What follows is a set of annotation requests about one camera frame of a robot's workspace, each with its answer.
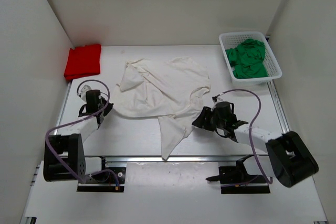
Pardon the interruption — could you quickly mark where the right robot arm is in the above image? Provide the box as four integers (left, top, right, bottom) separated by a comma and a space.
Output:
192, 101, 319, 188

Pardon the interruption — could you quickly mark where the white t-shirt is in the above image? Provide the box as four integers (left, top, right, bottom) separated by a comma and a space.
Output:
111, 57, 211, 160

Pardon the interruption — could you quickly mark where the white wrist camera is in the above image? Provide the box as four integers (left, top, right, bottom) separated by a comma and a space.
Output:
77, 84, 92, 101
212, 94, 223, 104

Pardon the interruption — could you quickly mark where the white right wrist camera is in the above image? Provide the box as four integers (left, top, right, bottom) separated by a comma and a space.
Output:
212, 94, 223, 104

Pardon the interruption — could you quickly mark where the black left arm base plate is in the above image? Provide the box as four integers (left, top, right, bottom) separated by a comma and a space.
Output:
77, 163, 127, 193

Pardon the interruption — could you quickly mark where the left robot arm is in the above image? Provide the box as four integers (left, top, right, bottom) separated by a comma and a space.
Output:
43, 89, 113, 183

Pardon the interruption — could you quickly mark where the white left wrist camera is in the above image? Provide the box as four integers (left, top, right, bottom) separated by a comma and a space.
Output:
77, 84, 92, 101

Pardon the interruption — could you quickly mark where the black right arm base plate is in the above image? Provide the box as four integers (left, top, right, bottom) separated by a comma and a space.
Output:
206, 154, 270, 195

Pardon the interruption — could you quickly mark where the aluminium table edge rail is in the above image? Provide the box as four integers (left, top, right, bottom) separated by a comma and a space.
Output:
105, 155, 244, 163

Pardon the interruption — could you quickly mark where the white plastic basket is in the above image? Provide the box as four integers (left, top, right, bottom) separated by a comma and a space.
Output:
219, 31, 282, 87

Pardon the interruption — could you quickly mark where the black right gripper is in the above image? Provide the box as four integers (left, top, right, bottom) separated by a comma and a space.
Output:
194, 106, 226, 132

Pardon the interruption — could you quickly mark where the red t-shirt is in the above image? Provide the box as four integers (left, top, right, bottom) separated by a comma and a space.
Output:
64, 44, 101, 81

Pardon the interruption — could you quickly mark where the green t-shirt in basket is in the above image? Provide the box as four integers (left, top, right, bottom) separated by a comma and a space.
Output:
225, 39, 268, 79

